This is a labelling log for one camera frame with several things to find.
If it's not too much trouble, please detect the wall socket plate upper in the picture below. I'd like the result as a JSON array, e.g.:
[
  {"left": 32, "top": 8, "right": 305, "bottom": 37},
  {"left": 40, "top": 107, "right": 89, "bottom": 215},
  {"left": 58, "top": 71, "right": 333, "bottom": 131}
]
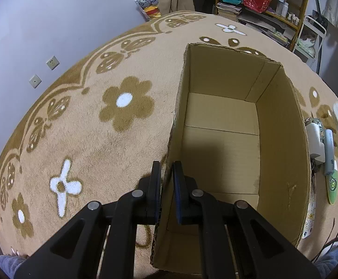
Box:
[{"left": 46, "top": 56, "right": 60, "bottom": 70}]

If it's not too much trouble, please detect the stack of books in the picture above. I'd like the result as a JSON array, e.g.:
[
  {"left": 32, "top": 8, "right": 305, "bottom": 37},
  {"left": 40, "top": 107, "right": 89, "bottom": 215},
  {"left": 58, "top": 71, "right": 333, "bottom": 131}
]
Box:
[{"left": 216, "top": 2, "right": 243, "bottom": 21}]

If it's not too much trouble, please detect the cardboard box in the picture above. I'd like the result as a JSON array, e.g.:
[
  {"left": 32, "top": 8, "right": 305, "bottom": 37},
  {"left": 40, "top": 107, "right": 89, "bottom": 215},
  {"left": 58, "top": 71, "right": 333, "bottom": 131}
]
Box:
[{"left": 151, "top": 42, "right": 311, "bottom": 275}]

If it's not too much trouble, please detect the white tall charger block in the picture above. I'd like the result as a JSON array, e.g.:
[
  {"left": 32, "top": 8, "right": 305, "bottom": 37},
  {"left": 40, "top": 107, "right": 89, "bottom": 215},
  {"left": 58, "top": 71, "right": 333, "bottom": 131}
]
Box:
[{"left": 306, "top": 123, "right": 325, "bottom": 165}]

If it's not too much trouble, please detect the wooden bookshelf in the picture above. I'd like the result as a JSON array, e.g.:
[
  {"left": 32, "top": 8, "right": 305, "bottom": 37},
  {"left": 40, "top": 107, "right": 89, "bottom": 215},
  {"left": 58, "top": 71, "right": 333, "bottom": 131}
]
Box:
[{"left": 215, "top": 0, "right": 308, "bottom": 51}]

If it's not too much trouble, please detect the wall socket plate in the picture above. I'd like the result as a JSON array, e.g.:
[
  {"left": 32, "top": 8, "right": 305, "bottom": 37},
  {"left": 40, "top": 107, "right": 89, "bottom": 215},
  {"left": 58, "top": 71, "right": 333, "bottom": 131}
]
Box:
[
  {"left": 29, "top": 74, "right": 41, "bottom": 88},
  {"left": 46, "top": 56, "right": 60, "bottom": 70}
]

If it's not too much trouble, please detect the white TV remote control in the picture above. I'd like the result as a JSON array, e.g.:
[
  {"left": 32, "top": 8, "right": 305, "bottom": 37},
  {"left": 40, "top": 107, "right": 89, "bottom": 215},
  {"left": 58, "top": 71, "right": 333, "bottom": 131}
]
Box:
[{"left": 301, "top": 178, "right": 317, "bottom": 239}]

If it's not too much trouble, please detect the light blue cylindrical power bank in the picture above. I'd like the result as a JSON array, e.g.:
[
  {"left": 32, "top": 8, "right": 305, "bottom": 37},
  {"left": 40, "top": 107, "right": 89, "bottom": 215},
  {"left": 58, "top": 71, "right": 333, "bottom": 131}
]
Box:
[{"left": 324, "top": 129, "right": 335, "bottom": 176}]

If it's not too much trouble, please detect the plastic bag of toys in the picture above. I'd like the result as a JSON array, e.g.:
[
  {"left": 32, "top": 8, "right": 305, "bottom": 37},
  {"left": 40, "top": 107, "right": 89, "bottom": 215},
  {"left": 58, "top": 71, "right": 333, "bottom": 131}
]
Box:
[{"left": 134, "top": 0, "right": 161, "bottom": 21}]

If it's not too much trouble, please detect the wall socket plate lower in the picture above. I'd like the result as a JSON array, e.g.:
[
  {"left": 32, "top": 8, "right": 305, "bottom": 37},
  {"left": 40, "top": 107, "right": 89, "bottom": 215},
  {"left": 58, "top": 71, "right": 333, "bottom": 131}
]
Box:
[{"left": 29, "top": 74, "right": 41, "bottom": 88}]

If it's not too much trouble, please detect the green oval Pochacco speaker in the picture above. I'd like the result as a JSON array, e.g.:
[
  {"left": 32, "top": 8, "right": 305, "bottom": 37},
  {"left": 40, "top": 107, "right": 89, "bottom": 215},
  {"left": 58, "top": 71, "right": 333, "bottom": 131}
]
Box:
[{"left": 326, "top": 161, "right": 338, "bottom": 205}]

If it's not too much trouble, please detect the brown floral carpet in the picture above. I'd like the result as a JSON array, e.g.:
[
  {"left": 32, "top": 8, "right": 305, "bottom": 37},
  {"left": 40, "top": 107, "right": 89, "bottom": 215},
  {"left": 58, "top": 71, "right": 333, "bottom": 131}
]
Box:
[{"left": 0, "top": 11, "right": 338, "bottom": 278}]

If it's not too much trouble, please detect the white metal trolley cart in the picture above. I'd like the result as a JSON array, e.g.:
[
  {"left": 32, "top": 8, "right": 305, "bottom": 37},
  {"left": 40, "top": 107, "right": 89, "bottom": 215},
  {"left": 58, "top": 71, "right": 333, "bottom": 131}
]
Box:
[{"left": 293, "top": 15, "right": 327, "bottom": 67}]

